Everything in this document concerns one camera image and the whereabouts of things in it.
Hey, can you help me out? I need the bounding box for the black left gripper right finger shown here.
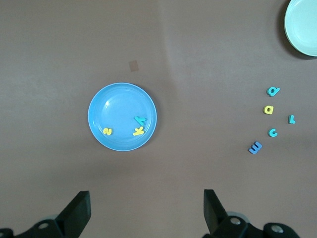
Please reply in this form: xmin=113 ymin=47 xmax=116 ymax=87
xmin=203 ymin=189 xmax=263 ymax=238

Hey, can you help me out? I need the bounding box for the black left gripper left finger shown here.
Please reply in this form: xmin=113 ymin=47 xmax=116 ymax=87
xmin=14 ymin=190 xmax=91 ymax=238

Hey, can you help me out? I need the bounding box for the blue foam letter E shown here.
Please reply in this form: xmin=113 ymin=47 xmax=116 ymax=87
xmin=248 ymin=141 xmax=263 ymax=154

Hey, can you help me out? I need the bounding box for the blue plate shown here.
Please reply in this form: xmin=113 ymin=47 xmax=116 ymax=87
xmin=87 ymin=82 xmax=158 ymax=152

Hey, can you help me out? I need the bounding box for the teal foam letter p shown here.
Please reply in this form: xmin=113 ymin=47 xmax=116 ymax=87
xmin=266 ymin=86 xmax=281 ymax=97

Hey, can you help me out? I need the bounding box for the pale green plate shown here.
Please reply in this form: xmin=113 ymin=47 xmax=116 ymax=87
xmin=284 ymin=0 xmax=317 ymax=57

